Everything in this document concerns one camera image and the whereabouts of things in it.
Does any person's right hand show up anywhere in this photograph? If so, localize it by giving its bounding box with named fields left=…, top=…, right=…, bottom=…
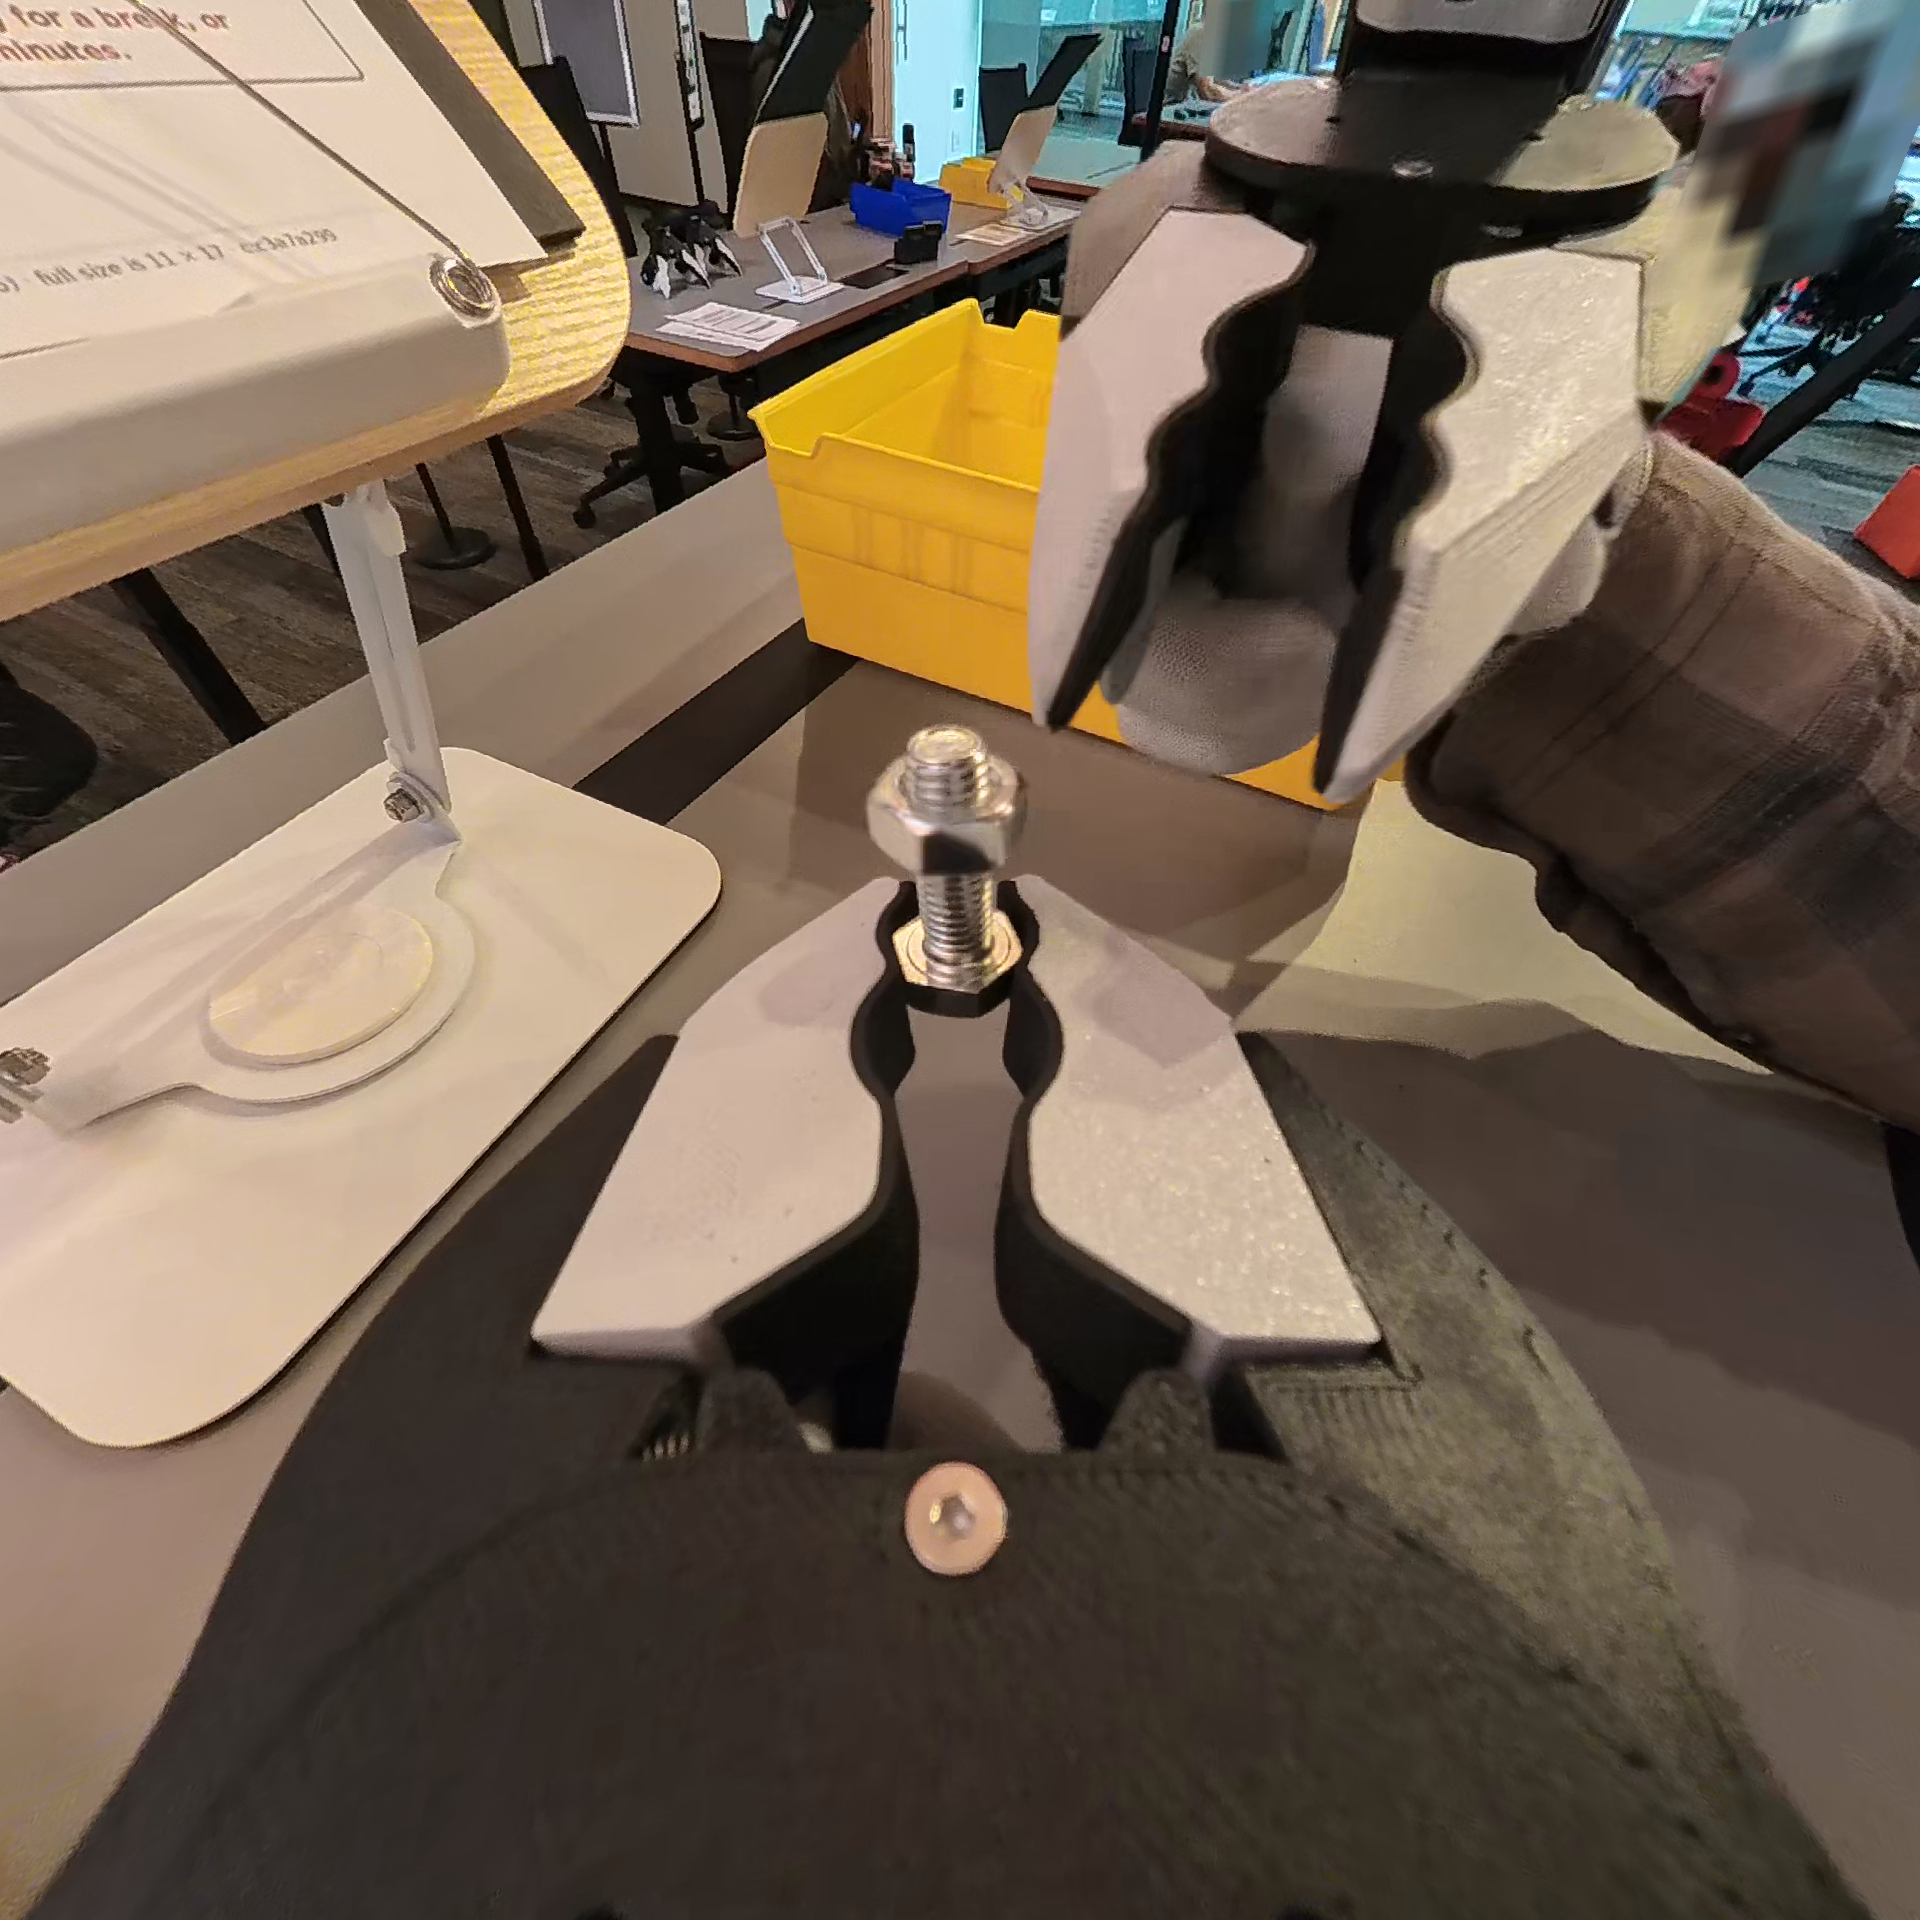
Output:
left=1118, top=315, right=1408, bottom=775

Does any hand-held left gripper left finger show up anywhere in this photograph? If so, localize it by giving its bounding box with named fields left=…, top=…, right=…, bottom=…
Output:
left=534, top=876, right=927, bottom=1449

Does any silver hex nut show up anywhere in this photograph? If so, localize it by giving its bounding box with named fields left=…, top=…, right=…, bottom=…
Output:
left=898, top=917, right=1038, bottom=990

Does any yellow plastic bin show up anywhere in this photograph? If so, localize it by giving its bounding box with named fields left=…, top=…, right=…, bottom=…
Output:
left=751, top=302, right=1396, bottom=813

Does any wooden document stand white base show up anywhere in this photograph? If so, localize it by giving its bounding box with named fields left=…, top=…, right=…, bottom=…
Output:
left=0, top=0, right=726, bottom=1449

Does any person's right forearm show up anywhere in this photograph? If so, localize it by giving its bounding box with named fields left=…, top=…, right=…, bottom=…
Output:
left=1406, top=437, right=1920, bottom=1125

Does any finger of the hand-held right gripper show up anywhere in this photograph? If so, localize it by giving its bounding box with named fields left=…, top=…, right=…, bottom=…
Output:
left=1032, top=206, right=1316, bottom=737
left=1316, top=247, right=1653, bottom=805

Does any black backing board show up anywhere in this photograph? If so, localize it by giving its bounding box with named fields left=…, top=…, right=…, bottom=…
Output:
left=363, top=0, right=591, bottom=247

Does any silver hex bolt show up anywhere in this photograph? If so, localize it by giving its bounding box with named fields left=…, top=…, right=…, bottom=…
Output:
left=869, top=723, right=1029, bottom=955

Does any printed instruction sheet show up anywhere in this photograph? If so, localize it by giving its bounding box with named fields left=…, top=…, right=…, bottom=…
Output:
left=0, top=0, right=528, bottom=368

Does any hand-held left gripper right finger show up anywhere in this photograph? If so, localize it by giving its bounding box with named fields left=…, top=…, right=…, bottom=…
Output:
left=998, top=876, right=1386, bottom=1442

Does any background office desk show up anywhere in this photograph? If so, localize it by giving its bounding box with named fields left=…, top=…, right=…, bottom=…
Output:
left=616, top=167, right=1090, bottom=392

